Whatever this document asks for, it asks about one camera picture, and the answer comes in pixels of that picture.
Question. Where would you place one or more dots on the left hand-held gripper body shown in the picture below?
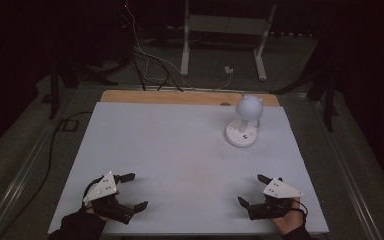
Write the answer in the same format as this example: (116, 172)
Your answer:
(104, 190)

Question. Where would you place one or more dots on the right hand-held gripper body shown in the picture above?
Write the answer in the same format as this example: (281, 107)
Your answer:
(280, 191)

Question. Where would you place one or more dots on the black square floor bracket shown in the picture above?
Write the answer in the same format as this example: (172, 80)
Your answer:
(69, 125)

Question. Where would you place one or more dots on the white table mat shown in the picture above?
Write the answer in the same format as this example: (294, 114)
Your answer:
(180, 160)

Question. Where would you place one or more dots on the person's right hand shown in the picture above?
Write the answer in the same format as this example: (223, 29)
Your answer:
(288, 221)

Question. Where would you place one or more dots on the white round table lamp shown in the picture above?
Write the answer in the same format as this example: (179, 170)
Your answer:
(246, 121)

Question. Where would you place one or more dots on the white metal stand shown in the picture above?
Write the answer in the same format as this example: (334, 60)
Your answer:
(225, 25)

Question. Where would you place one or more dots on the black tripod stand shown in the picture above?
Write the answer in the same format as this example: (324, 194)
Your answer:
(326, 90)
(66, 71)

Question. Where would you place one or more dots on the white power plug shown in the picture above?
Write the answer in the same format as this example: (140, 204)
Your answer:
(228, 70)

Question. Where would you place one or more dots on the person's left hand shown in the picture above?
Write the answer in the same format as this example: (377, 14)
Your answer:
(91, 210)

